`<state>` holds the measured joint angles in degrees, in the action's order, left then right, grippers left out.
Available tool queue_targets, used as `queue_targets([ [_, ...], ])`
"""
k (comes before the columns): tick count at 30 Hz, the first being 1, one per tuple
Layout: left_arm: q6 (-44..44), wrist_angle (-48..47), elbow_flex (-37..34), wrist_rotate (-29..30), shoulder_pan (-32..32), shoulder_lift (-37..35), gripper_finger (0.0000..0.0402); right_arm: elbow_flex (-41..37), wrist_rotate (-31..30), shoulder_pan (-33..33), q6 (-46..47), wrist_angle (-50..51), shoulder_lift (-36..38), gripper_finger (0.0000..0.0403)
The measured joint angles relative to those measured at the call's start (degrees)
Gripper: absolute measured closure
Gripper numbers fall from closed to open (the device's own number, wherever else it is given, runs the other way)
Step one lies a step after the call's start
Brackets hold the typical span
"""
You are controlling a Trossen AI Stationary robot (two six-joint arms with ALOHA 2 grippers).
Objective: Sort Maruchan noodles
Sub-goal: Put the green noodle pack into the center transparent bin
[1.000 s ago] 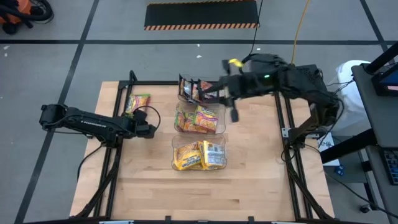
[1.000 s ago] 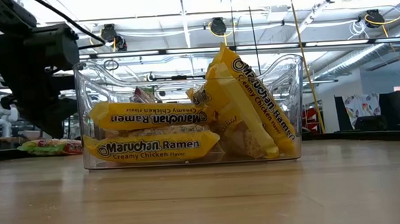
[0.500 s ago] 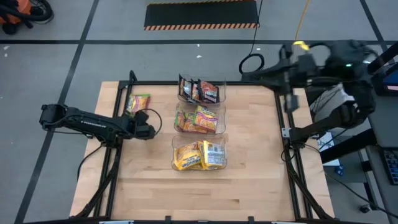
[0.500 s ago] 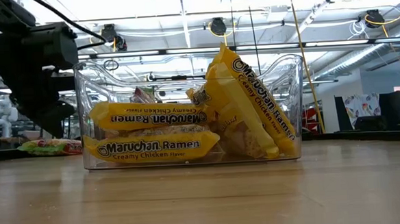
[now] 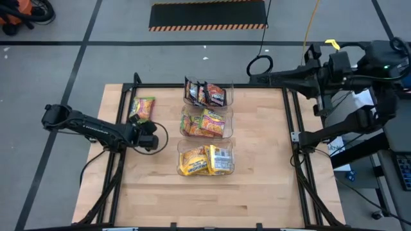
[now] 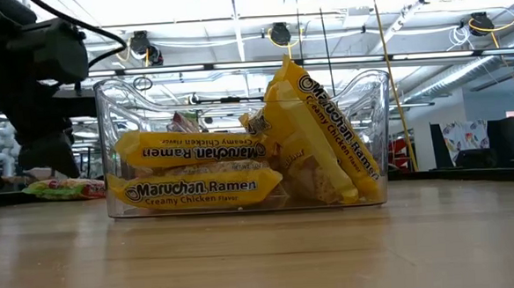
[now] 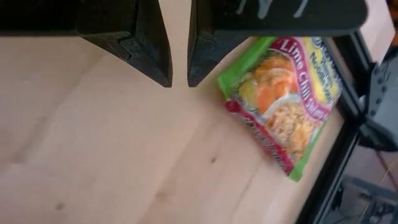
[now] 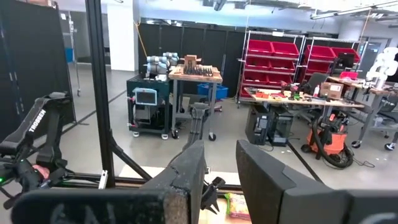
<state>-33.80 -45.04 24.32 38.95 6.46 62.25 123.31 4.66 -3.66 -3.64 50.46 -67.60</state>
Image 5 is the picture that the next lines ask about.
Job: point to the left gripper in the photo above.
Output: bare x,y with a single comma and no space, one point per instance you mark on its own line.
148,134

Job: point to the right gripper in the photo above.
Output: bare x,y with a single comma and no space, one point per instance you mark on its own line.
340,67

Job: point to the yellow Maruchan chicken ramen pack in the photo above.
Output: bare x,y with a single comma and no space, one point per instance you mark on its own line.
207,154
221,158
192,163

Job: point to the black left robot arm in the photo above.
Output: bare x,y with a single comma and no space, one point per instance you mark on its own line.
96,128

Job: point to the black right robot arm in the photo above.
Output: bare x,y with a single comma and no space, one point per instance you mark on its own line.
346,125

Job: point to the black computer tower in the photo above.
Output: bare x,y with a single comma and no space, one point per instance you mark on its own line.
260,80

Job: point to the yellow tape tag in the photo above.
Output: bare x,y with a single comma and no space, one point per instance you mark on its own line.
332,44

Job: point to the white plastic bag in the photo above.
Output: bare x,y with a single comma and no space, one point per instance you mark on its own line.
353,102

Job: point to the clear plastic bin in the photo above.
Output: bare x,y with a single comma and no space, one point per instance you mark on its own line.
229,128
183,142
229,93

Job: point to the white paper sheet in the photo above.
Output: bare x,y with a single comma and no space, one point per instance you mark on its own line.
340,160

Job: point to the black desk support beam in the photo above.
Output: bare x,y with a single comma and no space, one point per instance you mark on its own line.
359,152

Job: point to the small blue box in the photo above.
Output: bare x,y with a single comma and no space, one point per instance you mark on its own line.
350,175

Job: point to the grey desk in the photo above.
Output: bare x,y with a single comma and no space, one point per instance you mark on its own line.
399,134
388,186

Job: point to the black orange-striped floor mat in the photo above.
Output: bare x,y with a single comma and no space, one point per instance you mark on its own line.
208,14

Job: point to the black keyboard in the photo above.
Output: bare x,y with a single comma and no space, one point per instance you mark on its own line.
404,170

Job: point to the black caster wheel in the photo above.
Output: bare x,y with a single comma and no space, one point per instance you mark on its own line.
377,215

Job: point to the orange shop vacuum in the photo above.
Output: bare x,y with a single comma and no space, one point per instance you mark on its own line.
19,13

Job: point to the black aluminium table frame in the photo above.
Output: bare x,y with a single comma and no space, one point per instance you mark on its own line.
160,85

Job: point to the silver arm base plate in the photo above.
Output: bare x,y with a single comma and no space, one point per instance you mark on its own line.
294,137

